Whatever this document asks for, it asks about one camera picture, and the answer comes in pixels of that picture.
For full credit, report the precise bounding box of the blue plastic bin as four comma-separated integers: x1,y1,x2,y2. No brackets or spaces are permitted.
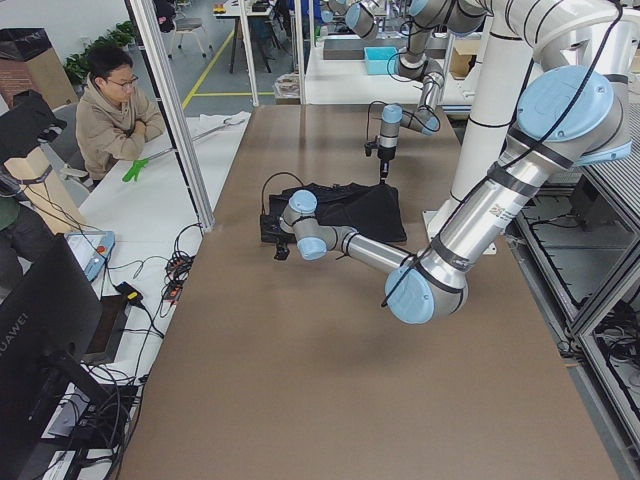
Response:
364,46,398,76

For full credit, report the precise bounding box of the orange USB hub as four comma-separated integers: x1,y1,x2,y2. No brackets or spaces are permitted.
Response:
162,253,194,304

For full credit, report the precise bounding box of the teach pendant tablet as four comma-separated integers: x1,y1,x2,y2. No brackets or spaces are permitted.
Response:
64,231,115,281

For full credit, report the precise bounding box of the seated man in beige hoodie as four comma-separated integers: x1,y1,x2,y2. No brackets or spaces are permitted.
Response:
76,45,165,184

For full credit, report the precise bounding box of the cardboard box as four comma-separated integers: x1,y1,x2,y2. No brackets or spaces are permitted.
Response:
449,39,480,80

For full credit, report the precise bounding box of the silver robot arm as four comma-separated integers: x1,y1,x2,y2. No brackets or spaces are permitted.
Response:
279,1,639,324
365,1,486,184

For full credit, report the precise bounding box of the long metal grabber pole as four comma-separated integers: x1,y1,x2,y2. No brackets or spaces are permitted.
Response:
146,117,247,160

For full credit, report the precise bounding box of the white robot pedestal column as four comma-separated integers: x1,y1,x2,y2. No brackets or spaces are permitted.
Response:
422,0,551,256

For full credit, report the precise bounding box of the black t-shirt with logo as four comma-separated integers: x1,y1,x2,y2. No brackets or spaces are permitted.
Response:
269,183,407,243

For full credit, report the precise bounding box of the black power adapter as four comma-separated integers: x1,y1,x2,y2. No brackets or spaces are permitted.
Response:
115,282,143,304

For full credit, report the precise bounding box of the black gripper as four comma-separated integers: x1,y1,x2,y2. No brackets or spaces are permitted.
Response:
377,145,396,184
270,231,294,261

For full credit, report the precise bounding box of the black Huawei monitor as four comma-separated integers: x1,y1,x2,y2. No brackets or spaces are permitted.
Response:
1,234,108,460

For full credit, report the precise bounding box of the green grabber tool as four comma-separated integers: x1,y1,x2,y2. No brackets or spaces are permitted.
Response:
122,158,149,183

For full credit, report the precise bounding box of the aluminium frame post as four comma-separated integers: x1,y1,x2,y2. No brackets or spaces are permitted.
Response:
130,0,215,232

